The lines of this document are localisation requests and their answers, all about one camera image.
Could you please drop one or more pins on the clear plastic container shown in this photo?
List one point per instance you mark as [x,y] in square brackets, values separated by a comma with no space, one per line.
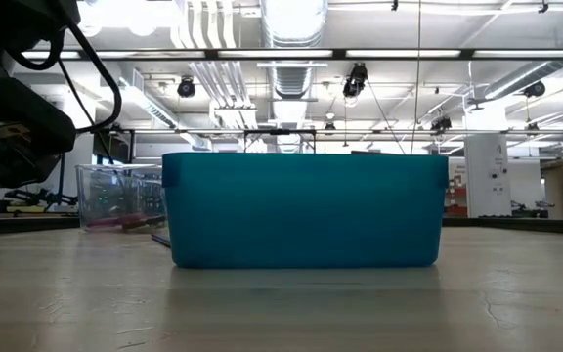
[115,186]

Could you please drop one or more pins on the black hanging spotlight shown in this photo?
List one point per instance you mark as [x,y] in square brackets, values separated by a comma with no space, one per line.
[186,88]
[356,80]
[534,89]
[441,123]

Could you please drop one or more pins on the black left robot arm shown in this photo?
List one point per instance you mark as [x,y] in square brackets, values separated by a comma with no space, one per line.
[17,146]

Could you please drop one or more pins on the large blue plastic bin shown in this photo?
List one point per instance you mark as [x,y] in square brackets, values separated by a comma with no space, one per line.
[306,210]

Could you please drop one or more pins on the white pillar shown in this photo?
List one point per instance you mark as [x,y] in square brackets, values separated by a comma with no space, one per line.
[487,176]

